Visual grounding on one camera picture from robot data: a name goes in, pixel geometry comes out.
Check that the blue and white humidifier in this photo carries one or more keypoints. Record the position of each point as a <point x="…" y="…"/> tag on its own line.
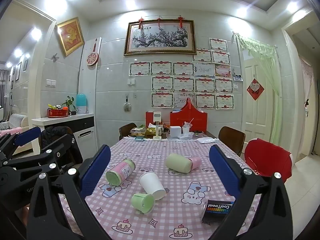
<point x="82" y="102"/>

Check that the pink cup with green lid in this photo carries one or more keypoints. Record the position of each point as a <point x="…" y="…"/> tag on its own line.
<point x="122" y="170"/>

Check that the white sofa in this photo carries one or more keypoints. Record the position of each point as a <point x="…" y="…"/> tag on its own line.
<point x="17" y="120"/>

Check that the black box with rainbow stripe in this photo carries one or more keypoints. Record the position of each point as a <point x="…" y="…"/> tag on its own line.
<point x="217" y="212"/>

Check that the green potted plant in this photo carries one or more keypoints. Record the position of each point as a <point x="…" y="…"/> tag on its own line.
<point x="69" y="102"/>

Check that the white wall switch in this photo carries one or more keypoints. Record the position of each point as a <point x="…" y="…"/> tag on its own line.
<point x="131" y="81"/>
<point x="51" y="82"/>

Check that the white panel door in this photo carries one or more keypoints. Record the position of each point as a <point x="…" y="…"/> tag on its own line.
<point x="255" y="115"/>

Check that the red gift bag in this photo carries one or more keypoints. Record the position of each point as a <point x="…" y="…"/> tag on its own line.
<point x="187" y="120"/>

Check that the white desk lamp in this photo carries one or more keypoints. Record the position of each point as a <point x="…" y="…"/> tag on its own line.
<point x="157" y="117"/>

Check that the framed plum blossom painting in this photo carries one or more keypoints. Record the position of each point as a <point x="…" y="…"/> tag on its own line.
<point x="160" y="37"/>

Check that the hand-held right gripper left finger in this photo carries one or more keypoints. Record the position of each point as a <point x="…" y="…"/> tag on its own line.
<point x="96" y="172"/>

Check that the red plastic chair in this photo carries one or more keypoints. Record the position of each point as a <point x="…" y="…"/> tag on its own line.
<point x="267" y="155"/>

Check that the white sideboard cabinet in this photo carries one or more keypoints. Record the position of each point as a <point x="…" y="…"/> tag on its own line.
<point x="82" y="125"/>

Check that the dark jacket on chair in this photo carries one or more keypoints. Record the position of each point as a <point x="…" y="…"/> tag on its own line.
<point x="53" y="133"/>

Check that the white cup with straws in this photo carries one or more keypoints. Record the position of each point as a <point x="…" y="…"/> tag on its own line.
<point x="186" y="130"/>

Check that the plain pink cup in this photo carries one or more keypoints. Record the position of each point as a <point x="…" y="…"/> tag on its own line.
<point x="197" y="162"/>

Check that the brown wooden chair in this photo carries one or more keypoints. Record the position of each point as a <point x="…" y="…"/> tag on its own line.
<point x="231" y="137"/>
<point x="126" y="130"/>

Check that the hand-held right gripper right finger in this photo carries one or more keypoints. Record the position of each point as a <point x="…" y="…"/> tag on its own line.
<point x="223" y="170"/>

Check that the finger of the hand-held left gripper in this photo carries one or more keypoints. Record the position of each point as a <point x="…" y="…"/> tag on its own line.
<point x="27" y="135"/>
<point x="62" y="145"/>

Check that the yellow snack packet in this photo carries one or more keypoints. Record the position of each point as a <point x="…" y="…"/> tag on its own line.
<point x="151" y="130"/>

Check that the hanging brush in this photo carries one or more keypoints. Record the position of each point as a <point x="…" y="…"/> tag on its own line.
<point x="127" y="107"/>

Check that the food container with dark lid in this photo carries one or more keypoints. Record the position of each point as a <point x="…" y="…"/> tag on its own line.
<point x="138" y="131"/>

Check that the pale green tumbler cup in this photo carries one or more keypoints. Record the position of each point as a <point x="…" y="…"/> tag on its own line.
<point x="178" y="163"/>

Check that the white plastic bag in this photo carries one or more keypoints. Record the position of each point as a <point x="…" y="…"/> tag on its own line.
<point x="207" y="140"/>

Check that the small wall photo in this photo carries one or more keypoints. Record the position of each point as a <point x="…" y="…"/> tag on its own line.
<point x="238" y="77"/>

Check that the red box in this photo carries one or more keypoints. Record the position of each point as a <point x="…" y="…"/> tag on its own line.
<point x="150" y="118"/>

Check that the pink checked cartoon tablecloth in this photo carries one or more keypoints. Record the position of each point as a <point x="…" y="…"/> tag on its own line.
<point x="175" y="192"/>

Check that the small teal case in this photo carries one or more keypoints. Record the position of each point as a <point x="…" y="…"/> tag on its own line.
<point x="139" y="139"/>

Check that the small green cup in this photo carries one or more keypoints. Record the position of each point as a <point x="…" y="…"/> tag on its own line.
<point x="142" y="202"/>

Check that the red round hanging ornament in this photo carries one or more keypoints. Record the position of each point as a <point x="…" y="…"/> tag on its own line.
<point x="92" y="58"/>

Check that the white paper cup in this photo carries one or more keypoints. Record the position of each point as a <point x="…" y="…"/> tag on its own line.
<point x="151" y="183"/>

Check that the gold framed red picture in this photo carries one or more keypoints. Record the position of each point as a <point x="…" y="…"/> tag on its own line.
<point x="70" y="36"/>

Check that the red diamond door decoration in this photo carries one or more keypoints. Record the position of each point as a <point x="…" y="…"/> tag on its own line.
<point x="255" y="89"/>

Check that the wall of award certificates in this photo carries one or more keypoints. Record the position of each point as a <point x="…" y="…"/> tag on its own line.
<point x="185" y="83"/>

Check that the white cube box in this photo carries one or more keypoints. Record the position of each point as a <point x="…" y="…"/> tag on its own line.
<point x="175" y="131"/>

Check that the butterfly wall decoration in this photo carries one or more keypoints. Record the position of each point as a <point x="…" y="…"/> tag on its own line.
<point x="55" y="56"/>

